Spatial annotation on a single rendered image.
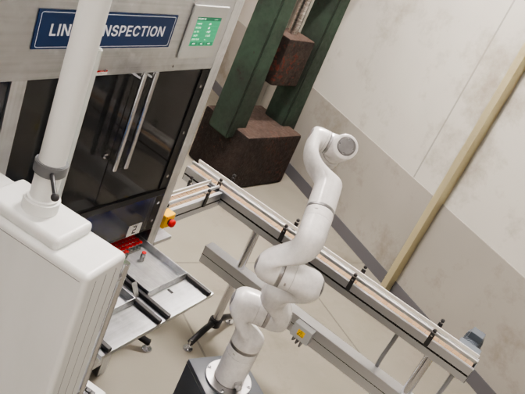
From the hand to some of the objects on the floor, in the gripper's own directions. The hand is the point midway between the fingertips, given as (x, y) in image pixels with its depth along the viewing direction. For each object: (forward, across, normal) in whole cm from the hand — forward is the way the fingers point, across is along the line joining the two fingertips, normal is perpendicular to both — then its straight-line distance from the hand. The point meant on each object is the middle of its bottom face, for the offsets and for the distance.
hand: (322, 157), depth 235 cm
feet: (+178, -90, +34) cm, 202 cm away
